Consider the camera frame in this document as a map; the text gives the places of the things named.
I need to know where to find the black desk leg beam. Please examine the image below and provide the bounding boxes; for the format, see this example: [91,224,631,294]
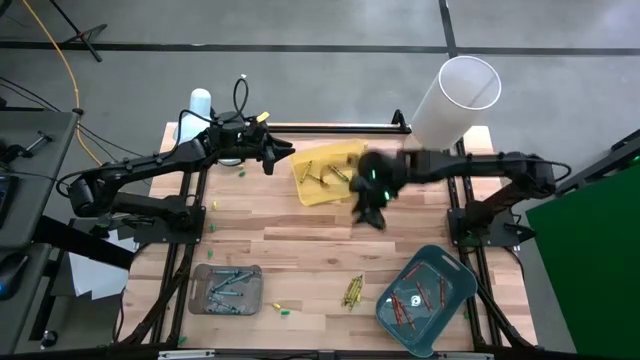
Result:
[34,214,136,271]

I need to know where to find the black computer mouse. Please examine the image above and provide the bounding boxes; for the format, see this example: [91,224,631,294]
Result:
[0,252,29,301]

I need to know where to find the green mat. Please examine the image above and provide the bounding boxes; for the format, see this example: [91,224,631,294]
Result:
[527,158,640,360]

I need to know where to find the silver frame bracket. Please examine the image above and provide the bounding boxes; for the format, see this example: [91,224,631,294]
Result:
[157,349,216,360]
[437,351,495,360]

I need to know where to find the long black frame rail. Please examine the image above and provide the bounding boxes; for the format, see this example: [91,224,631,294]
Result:
[269,122,412,135]

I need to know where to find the white gooseneck desk lamp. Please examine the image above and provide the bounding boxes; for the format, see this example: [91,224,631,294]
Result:
[172,88,246,167]

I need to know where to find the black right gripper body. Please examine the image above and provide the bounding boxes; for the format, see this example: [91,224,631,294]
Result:
[348,149,407,206]

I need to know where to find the black clamp handle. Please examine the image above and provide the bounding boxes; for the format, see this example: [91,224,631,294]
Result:
[390,108,410,134]

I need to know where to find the grey side desk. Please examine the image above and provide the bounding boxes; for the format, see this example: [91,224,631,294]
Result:
[0,110,80,251]

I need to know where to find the black frame bar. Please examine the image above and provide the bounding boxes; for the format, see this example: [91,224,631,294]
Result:
[0,344,640,360]

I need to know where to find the teal plastic bin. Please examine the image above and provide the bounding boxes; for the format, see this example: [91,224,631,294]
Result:
[374,244,480,359]

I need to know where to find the black clamp tool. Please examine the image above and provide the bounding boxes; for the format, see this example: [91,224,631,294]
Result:
[0,130,54,164]

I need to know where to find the white paper sheet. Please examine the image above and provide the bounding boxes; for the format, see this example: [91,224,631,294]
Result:
[67,227,136,301]

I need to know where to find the black desk device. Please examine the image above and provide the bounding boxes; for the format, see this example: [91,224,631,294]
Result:
[0,174,19,226]

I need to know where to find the black tripod stand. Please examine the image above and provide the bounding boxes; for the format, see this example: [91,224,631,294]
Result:
[48,0,109,64]

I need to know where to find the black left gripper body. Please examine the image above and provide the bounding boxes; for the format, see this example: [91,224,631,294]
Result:
[207,113,276,176]

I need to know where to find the grey translucent bin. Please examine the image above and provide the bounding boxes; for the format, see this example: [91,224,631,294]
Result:
[187,263,264,316]

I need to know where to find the yellow translucent bin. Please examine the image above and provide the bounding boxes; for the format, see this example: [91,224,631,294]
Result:
[289,139,371,207]

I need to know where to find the table lamp white cylinder shade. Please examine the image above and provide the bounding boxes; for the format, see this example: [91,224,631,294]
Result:
[402,54,503,152]

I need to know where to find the yellow floor cable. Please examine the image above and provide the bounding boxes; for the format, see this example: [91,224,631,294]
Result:
[22,0,104,166]

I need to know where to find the black angled stand beam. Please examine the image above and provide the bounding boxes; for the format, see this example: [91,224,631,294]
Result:
[554,128,640,199]

